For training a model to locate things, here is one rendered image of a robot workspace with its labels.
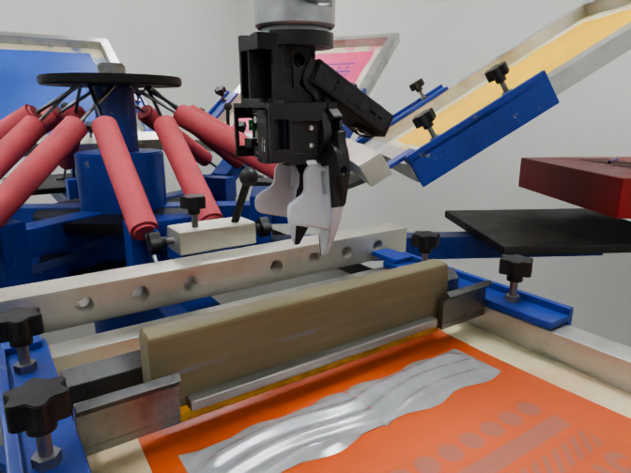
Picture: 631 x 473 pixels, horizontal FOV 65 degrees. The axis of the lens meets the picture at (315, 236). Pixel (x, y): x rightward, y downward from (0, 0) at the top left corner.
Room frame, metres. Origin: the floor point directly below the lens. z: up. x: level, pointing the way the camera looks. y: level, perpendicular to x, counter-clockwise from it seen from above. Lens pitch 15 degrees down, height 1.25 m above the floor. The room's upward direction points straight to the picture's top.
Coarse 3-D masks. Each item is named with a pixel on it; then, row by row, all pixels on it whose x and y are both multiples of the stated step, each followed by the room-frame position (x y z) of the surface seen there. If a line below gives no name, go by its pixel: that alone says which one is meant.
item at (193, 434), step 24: (288, 384) 0.49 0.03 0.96; (312, 384) 0.49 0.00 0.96; (240, 408) 0.44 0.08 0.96; (264, 408) 0.44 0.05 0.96; (288, 408) 0.44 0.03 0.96; (168, 432) 0.41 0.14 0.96; (192, 432) 0.41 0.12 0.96; (216, 432) 0.41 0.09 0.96; (384, 432) 0.41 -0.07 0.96; (168, 456) 0.37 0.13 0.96; (336, 456) 0.37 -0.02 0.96; (360, 456) 0.37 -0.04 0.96; (384, 456) 0.37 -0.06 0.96; (408, 456) 0.37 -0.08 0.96
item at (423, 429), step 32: (384, 352) 0.56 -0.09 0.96; (416, 352) 0.56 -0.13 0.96; (480, 352) 0.56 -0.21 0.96; (352, 384) 0.49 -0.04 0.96; (480, 384) 0.49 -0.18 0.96; (512, 384) 0.49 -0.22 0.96; (544, 384) 0.49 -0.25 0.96; (416, 416) 0.43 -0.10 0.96; (448, 416) 0.43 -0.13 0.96; (480, 416) 0.43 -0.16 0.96; (576, 416) 0.43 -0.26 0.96; (608, 416) 0.43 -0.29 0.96; (416, 448) 0.38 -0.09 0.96
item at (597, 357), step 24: (192, 312) 0.61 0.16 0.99; (96, 336) 0.54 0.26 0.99; (120, 336) 0.54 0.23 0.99; (504, 336) 0.60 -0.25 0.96; (528, 336) 0.57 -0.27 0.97; (552, 336) 0.55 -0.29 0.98; (576, 336) 0.54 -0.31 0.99; (600, 336) 0.54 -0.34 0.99; (72, 360) 0.49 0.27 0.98; (96, 360) 0.51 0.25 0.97; (576, 360) 0.52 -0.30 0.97; (600, 360) 0.50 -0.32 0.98; (624, 360) 0.48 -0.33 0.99; (624, 384) 0.48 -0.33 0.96
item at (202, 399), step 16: (416, 320) 0.57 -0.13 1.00; (432, 320) 0.57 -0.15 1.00; (368, 336) 0.53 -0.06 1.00; (384, 336) 0.53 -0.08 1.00; (400, 336) 0.54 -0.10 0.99; (320, 352) 0.49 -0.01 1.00; (336, 352) 0.49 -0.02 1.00; (352, 352) 0.50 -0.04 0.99; (272, 368) 0.45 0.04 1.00; (288, 368) 0.45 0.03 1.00; (304, 368) 0.46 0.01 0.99; (224, 384) 0.42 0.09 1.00; (240, 384) 0.42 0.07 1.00; (256, 384) 0.43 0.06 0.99; (192, 400) 0.40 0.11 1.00; (208, 400) 0.40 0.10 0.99; (224, 400) 0.41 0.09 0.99
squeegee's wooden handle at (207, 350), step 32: (320, 288) 0.51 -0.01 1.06; (352, 288) 0.52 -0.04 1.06; (384, 288) 0.54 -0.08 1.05; (416, 288) 0.57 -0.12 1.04; (192, 320) 0.43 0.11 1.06; (224, 320) 0.43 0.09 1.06; (256, 320) 0.45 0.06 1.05; (288, 320) 0.47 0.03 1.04; (320, 320) 0.49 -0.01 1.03; (352, 320) 0.51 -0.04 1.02; (384, 320) 0.54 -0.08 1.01; (160, 352) 0.39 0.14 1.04; (192, 352) 0.41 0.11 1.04; (224, 352) 0.43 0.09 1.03; (256, 352) 0.45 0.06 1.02; (288, 352) 0.47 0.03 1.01; (192, 384) 0.41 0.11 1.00
